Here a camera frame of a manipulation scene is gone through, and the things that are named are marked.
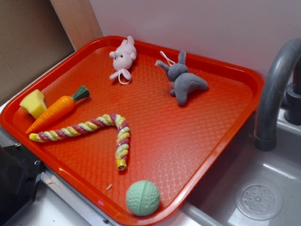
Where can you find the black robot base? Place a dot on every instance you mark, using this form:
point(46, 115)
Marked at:
point(20, 172)

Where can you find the orange toy carrot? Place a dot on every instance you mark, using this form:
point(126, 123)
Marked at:
point(58, 109)

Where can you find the green dimpled ball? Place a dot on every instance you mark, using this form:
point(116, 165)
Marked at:
point(143, 198)

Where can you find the multicolour twisted rope toy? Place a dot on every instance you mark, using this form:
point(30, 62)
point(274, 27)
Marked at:
point(83, 128)

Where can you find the wooden board strip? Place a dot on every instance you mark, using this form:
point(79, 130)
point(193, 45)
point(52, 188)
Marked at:
point(78, 20)

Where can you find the red plastic tray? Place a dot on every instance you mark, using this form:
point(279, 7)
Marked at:
point(170, 145)

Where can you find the grey toy faucet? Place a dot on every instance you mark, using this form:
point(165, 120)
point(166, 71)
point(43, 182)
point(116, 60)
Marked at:
point(282, 85)

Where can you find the brown cardboard panel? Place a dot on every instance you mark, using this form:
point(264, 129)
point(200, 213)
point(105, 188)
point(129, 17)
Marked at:
point(32, 40)

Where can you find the grey toy sink basin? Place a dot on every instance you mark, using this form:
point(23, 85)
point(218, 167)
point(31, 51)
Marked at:
point(249, 187)

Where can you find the yellow sponge cheese wedge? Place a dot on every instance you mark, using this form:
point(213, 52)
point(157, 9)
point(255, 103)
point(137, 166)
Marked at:
point(34, 104)

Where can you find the pink plush bunny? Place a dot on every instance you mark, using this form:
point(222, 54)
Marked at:
point(123, 59)

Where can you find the grey plush bunny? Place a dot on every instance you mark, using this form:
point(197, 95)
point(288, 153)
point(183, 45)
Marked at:
point(181, 80)

